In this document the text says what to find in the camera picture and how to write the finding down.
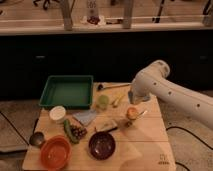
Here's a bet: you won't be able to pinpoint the yellow utensil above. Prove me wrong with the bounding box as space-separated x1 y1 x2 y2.
112 94 125 108

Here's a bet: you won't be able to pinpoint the blue sponge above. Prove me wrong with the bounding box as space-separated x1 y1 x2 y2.
142 94 151 102

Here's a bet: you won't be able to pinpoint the dark grape bunch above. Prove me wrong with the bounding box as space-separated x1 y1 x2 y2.
71 125 87 140

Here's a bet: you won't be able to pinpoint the white cup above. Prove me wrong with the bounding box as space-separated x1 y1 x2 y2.
49 106 66 123

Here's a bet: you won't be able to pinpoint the light green cup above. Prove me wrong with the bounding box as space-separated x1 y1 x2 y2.
96 95 109 110

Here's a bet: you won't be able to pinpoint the grey-blue cloth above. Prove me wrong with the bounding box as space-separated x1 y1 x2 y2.
73 110 97 126

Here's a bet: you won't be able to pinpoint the orange plastic bowl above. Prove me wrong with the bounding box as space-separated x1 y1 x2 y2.
40 135 71 171

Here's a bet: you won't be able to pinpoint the black handled knife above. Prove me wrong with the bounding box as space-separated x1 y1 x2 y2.
95 121 118 132

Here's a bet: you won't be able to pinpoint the green plastic tray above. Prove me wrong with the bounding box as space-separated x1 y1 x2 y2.
39 75 93 109

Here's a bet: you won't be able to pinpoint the wooden handled brush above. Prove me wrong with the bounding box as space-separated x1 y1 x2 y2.
97 83 130 91

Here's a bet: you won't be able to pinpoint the dark purple bowl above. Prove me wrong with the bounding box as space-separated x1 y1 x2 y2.
88 132 116 160

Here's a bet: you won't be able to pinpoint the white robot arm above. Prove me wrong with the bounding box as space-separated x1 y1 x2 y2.
128 60 213 130

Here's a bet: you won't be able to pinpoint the green cucumber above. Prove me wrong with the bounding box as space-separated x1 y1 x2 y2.
63 119 79 144

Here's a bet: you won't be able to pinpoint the orange round fruit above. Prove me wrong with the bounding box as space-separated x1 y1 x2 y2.
126 107 138 120

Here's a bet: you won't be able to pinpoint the black floor cable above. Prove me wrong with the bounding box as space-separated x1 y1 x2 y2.
165 125 213 171

